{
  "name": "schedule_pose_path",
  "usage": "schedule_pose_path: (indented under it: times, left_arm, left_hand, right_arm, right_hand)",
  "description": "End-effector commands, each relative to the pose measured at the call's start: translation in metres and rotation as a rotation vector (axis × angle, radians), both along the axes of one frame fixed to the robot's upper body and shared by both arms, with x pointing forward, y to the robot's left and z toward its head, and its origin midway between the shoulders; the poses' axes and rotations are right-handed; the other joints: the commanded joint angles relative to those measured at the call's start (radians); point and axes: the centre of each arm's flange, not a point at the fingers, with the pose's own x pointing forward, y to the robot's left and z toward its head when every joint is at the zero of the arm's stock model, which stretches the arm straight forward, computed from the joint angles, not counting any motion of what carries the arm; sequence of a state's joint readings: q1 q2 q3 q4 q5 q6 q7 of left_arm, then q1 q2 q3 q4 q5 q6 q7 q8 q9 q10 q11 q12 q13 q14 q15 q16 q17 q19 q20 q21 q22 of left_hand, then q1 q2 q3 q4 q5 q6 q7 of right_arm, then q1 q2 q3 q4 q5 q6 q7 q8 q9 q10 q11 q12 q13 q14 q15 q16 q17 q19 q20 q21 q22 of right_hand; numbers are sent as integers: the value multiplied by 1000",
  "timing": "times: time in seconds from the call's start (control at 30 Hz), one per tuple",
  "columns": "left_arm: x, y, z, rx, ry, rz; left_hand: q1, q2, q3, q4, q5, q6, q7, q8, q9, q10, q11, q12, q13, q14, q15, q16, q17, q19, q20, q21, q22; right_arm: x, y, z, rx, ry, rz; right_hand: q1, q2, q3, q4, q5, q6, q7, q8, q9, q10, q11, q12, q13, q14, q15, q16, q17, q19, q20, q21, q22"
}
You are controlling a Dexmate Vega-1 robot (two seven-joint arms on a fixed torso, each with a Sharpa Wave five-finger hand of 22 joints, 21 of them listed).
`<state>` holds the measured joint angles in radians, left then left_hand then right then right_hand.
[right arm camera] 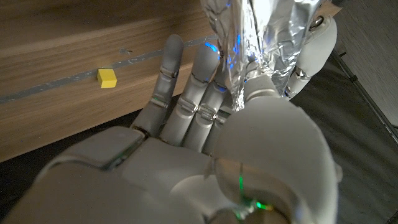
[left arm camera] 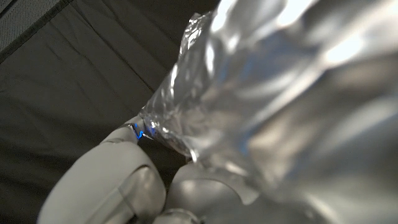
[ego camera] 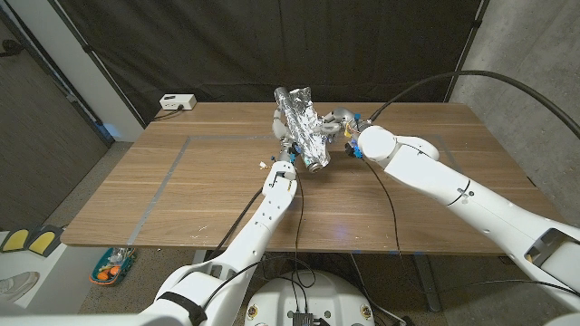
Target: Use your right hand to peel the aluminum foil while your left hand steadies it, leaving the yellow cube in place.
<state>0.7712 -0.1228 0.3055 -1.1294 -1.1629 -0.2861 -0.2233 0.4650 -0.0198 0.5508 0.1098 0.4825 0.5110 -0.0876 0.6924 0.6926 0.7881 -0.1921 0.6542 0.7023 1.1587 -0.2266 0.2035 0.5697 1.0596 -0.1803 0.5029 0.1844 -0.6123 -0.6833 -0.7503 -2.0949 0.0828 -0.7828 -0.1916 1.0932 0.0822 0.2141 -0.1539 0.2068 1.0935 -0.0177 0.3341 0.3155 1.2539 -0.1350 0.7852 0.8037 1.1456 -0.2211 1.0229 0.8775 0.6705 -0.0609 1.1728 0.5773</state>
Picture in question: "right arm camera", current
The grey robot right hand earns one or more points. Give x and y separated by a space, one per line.
171 174

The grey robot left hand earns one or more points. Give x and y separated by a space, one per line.
317 46

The aluminum foil roll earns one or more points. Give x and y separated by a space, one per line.
273 37

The small yellow cube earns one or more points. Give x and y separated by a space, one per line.
106 78

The black backdrop stand pole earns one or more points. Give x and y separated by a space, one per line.
353 77

